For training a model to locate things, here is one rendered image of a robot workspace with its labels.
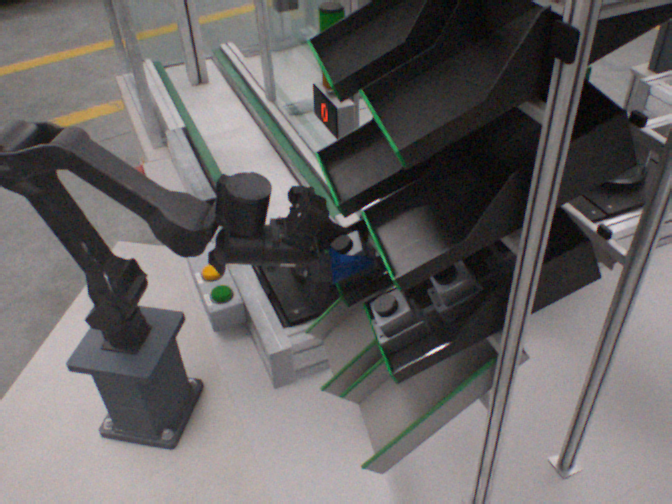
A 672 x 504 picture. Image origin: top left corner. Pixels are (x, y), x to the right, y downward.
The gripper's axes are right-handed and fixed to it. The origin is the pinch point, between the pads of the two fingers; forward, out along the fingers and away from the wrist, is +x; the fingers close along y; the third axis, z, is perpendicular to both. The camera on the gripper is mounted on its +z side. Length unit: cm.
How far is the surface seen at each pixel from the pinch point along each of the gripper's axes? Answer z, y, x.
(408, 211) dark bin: 13.1, -7.5, 3.5
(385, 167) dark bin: 13.6, 1.0, 2.3
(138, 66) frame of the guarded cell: -27, 103, -35
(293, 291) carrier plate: -30.3, 21.7, -0.4
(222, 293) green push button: -33.5, 23.6, -13.8
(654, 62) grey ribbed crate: -26, 161, 166
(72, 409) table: -51, 9, -40
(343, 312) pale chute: -20.2, 6.9, 5.1
